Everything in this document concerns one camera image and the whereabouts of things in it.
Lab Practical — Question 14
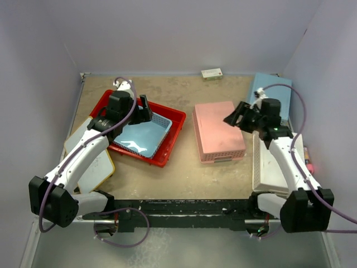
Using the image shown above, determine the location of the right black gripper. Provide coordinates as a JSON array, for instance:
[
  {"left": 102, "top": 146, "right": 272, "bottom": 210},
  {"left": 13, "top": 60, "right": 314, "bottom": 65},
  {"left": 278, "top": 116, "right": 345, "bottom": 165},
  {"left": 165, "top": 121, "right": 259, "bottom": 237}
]
[{"left": 224, "top": 101, "right": 266, "bottom": 134}]

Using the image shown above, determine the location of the pink perforated basket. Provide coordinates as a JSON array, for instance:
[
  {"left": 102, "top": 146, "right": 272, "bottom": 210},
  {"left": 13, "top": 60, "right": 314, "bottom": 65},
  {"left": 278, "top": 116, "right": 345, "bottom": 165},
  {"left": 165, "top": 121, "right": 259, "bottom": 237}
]
[{"left": 192, "top": 101, "right": 246, "bottom": 164}]

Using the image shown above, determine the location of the red plastic tray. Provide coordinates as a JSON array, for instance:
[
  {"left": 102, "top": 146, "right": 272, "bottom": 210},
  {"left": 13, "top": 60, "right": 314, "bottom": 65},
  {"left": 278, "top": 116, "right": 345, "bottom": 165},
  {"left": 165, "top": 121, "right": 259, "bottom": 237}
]
[{"left": 89, "top": 89, "right": 187, "bottom": 168}]

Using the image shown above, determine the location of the light blue perforated basket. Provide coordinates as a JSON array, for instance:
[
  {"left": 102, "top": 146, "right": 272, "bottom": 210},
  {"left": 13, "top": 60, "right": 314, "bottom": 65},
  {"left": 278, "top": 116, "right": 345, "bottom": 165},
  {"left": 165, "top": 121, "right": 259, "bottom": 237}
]
[{"left": 246, "top": 73, "right": 292, "bottom": 126}]

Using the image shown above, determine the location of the white perforated basket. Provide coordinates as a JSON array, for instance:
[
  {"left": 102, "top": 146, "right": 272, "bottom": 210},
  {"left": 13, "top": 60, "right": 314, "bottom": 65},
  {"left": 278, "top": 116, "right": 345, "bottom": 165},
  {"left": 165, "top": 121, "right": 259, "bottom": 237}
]
[{"left": 252, "top": 132, "right": 290, "bottom": 198}]

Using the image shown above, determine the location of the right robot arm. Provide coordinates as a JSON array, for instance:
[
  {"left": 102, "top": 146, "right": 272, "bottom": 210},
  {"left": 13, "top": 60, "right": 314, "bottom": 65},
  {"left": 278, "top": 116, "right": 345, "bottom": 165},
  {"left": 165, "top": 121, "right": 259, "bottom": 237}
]
[{"left": 224, "top": 98, "right": 334, "bottom": 233}]

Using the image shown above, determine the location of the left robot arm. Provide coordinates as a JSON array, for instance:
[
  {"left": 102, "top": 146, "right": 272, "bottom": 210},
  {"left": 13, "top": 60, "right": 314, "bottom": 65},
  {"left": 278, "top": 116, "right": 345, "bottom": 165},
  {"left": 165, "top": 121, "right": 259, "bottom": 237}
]
[{"left": 28, "top": 90, "right": 152, "bottom": 232}]

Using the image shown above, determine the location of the small white red box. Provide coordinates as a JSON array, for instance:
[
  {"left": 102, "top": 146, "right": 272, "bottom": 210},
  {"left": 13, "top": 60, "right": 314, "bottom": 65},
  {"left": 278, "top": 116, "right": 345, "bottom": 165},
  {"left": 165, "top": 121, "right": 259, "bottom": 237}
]
[{"left": 201, "top": 68, "right": 223, "bottom": 81}]

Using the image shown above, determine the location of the yellow-rimmed whiteboard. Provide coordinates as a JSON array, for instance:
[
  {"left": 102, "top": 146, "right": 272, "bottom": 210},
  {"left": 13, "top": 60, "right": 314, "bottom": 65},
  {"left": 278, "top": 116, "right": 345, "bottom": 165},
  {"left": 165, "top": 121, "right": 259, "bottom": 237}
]
[{"left": 64, "top": 116, "right": 115, "bottom": 194}]

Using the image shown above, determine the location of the pink marker pen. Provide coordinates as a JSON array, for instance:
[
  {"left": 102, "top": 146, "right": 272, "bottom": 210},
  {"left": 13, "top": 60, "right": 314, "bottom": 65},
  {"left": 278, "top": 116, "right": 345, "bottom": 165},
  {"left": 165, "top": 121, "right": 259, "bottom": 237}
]
[{"left": 303, "top": 146, "right": 314, "bottom": 174}]

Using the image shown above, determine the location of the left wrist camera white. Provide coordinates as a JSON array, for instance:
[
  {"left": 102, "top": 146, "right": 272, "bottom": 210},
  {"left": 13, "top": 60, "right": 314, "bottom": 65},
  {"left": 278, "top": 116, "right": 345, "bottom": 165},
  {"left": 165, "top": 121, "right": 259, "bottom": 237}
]
[{"left": 113, "top": 79, "right": 132, "bottom": 92}]

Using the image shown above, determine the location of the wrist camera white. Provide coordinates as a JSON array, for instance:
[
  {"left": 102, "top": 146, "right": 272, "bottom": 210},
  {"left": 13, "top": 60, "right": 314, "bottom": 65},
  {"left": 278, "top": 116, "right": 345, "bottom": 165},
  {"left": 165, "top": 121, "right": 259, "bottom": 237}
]
[
  {"left": 250, "top": 88, "right": 268, "bottom": 109},
  {"left": 113, "top": 79, "right": 132, "bottom": 92}
]

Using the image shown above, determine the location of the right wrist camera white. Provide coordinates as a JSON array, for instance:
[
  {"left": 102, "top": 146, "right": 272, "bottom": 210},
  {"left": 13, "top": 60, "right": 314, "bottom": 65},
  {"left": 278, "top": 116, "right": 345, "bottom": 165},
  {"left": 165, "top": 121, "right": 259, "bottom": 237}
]
[{"left": 250, "top": 88, "right": 268, "bottom": 109}]

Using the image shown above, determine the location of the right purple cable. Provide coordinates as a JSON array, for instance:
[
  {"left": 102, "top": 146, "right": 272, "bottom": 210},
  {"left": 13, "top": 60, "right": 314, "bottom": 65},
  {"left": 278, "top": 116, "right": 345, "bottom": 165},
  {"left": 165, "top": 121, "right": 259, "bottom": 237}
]
[{"left": 260, "top": 83, "right": 357, "bottom": 234}]

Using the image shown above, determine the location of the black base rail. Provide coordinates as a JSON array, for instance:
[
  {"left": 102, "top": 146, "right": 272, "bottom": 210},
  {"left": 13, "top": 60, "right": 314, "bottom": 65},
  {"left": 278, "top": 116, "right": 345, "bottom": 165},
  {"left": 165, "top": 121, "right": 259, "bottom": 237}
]
[{"left": 83, "top": 194, "right": 277, "bottom": 232}]

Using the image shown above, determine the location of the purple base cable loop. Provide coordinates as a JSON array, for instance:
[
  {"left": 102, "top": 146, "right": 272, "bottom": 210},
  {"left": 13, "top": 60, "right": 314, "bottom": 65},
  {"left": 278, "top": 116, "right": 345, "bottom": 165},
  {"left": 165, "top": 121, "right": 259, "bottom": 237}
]
[{"left": 93, "top": 207, "right": 151, "bottom": 248}]

